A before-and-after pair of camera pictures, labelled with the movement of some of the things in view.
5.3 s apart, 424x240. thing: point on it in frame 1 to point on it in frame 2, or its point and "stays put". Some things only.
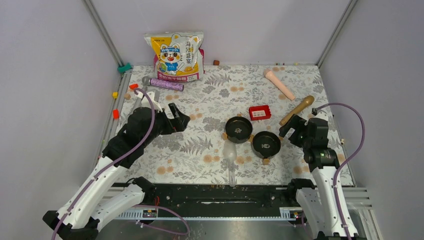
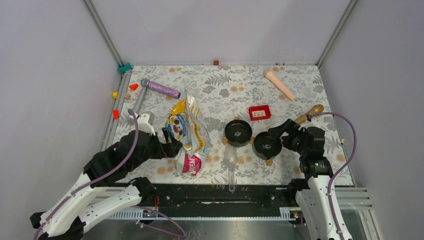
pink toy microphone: (276, 80) stays put
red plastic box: (259, 112) stays put
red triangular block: (133, 86) stays put
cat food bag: (179, 57) to (188, 123)
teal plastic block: (122, 69) stays put
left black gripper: (178, 124) to (170, 149)
